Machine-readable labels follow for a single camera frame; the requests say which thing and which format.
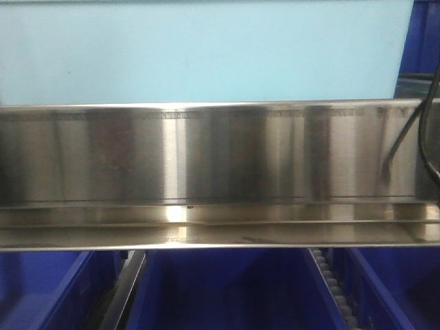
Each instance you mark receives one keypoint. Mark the light blue bin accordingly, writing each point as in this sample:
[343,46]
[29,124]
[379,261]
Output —
[61,52]

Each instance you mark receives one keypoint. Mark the steel shelf front beam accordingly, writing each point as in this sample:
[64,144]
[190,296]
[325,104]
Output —
[202,175]

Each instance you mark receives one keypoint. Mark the lower centre blue bin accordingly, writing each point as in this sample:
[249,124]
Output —
[249,288]

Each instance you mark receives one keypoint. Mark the right white roller track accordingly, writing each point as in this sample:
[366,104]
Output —
[334,288]

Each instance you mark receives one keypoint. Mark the lower right blue bin front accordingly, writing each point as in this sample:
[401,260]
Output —
[390,287]

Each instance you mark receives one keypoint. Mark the lower left blue bin front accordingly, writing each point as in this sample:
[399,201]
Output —
[54,290]

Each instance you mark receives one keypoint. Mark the upper right blue bin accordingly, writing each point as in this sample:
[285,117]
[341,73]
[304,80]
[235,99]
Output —
[421,49]

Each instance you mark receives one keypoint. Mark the steel divider rail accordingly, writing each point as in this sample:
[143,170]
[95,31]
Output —
[120,304]

